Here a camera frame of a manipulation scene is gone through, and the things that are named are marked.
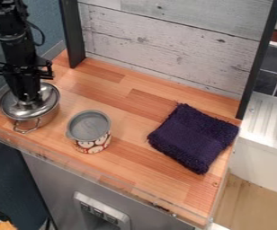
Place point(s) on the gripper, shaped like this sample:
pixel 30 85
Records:
pixel 21 68

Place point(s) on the silver lid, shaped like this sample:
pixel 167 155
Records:
pixel 45 99

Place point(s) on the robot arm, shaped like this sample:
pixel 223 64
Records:
pixel 12 27

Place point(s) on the silver pot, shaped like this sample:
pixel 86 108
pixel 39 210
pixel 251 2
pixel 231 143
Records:
pixel 33 119

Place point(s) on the red and white can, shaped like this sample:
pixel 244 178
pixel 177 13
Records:
pixel 89 131

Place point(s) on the purple cloth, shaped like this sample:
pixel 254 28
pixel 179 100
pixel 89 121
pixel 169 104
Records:
pixel 193 138

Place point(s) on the white cabinet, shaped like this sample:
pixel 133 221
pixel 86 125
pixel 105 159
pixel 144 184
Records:
pixel 265 140

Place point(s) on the black post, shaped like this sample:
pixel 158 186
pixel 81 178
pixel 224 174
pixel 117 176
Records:
pixel 73 33
pixel 259 60

